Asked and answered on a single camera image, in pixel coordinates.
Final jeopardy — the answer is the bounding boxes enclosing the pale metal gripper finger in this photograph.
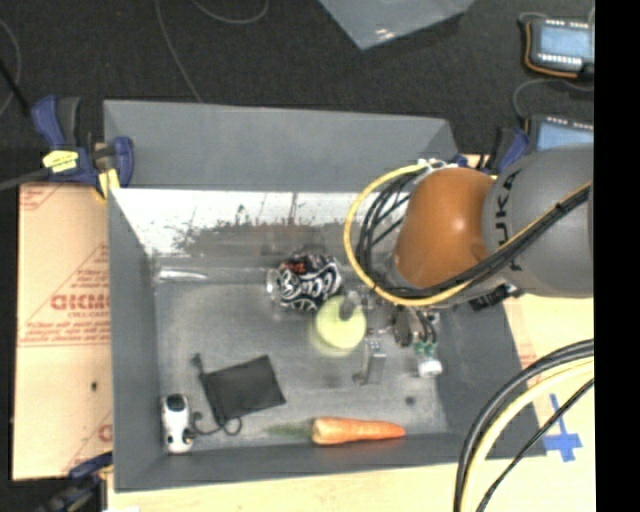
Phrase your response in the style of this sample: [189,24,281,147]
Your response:
[338,291,364,322]
[352,337,389,386]

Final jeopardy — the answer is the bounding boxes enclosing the crushed black drink can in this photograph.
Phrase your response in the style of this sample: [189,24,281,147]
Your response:
[264,252,346,314]

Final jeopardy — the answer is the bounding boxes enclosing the orange carrot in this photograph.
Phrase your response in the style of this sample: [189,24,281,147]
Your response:
[264,416,408,447]

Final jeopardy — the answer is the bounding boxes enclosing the grey metal bin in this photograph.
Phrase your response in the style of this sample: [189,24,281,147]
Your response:
[102,99,547,491]

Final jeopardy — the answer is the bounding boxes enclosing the white and black toy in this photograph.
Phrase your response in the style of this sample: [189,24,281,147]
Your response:
[159,392,196,455]

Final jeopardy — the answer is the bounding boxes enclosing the brown cardboard board red print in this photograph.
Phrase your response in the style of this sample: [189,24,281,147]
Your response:
[10,181,115,481]

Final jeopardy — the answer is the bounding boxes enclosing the black drawstring pouch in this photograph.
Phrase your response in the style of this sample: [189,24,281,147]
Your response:
[190,352,288,437]

